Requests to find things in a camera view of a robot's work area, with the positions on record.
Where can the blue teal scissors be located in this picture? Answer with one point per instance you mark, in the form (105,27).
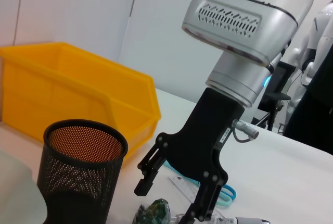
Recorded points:
(229,195)

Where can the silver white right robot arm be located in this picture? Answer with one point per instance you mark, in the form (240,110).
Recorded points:
(239,80)

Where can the green glass fruit bowl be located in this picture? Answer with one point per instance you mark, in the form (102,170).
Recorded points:
(18,190)

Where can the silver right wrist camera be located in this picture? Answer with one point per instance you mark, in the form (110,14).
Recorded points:
(234,18)

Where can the white humanoid robot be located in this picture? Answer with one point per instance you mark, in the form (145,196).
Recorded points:
(321,26)

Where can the yellow plastic bin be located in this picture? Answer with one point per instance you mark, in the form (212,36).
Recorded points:
(65,86)

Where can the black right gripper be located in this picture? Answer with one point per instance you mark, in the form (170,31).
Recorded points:
(203,140)

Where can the black mesh pen holder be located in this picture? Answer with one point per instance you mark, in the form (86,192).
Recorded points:
(75,182)

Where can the grey clear ballpoint pen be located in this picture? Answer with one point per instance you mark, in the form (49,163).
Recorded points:
(249,220)

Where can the black clothed figure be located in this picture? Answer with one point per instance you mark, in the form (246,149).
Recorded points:
(314,109)

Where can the black office chair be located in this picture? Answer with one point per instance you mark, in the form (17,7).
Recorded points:
(281,78)

